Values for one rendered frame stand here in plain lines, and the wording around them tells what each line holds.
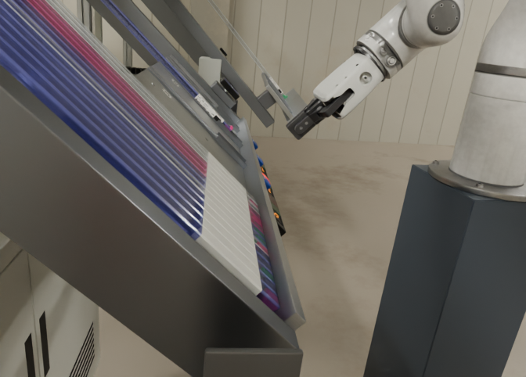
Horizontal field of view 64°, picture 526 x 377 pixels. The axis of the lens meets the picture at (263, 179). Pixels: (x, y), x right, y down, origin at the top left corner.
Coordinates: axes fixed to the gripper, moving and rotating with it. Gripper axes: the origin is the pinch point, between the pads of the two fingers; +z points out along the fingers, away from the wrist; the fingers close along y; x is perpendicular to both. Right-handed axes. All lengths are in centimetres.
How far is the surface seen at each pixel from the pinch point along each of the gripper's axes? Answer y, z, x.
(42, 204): -49, 12, 21
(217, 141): -12.2, 10.2, 10.0
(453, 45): 327, -155, -139
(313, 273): 76, 37, -73
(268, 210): -30.2, 8.1, 4.3
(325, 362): 27, 41, -68
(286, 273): -41.9, 8.1, 4.1
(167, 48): 19.1, 9.8, 24.8
